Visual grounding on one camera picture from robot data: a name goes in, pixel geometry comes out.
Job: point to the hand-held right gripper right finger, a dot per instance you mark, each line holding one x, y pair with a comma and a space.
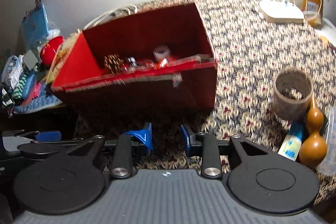
187, 140

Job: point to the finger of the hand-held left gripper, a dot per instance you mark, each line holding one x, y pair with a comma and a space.
48, 136

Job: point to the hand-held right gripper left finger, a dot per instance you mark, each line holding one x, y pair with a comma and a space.
143, 140

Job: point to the red cardboard box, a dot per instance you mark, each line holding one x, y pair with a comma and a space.
162, 92

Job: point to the brown pine cone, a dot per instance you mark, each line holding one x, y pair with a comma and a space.
113, 63

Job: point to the small white tape roll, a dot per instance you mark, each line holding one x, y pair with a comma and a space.
161, 54

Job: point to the blue knitted cloth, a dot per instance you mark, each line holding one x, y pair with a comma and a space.
36, 104

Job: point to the pink plastic item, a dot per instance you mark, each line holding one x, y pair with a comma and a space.
36, 92

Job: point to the green white striped cloth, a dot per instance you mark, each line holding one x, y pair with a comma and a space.
18, 87

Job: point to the white crumpled clothes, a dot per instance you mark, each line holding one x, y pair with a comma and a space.
11, 66

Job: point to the grey square tag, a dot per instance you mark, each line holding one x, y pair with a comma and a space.
30, 58

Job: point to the white blue spray bottle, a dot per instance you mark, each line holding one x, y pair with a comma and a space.
288, 146

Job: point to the blue plastic packet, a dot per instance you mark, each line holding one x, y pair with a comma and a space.
35, 23

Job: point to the brown dried gourd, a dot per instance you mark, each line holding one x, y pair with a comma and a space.
312, 150

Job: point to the clear plastic container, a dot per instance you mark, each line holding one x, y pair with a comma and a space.
332, 134

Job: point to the white power strip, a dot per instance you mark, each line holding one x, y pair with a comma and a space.
281, 14

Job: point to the gold paper gift bag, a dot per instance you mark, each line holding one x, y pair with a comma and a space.
312, 7

